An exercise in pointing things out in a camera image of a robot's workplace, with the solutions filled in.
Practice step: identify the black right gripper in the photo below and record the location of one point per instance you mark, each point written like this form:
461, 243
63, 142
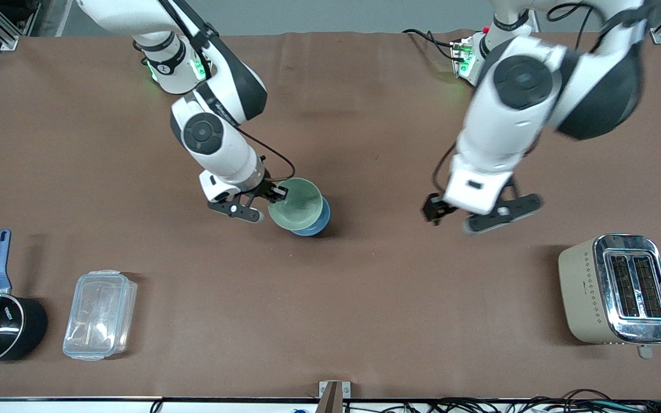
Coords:
263, 189

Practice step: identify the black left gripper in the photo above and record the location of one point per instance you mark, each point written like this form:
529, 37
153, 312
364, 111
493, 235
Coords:
433, 208

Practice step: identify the green bowl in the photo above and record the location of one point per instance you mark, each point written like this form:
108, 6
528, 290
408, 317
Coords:
299, 206

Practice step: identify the blue bowl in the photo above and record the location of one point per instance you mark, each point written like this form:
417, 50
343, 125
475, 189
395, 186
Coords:
318, 225

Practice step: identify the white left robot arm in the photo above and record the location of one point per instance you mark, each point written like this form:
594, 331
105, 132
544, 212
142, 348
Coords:
508, 115

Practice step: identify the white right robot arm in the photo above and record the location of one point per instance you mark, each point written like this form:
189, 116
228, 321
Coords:
216, 137

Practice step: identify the lit arm base connector panel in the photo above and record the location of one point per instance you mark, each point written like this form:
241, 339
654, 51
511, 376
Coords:
462, 57
198, 67

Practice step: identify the brown table cover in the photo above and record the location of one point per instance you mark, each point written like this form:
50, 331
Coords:
330, 298

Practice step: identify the beige chrome toaster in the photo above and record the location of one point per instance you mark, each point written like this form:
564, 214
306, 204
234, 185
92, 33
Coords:
617, 287

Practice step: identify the clear plastic food container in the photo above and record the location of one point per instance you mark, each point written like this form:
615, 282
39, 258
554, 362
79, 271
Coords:
100, 315

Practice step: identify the metal table edge bracket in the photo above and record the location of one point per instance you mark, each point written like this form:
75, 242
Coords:
334, 396

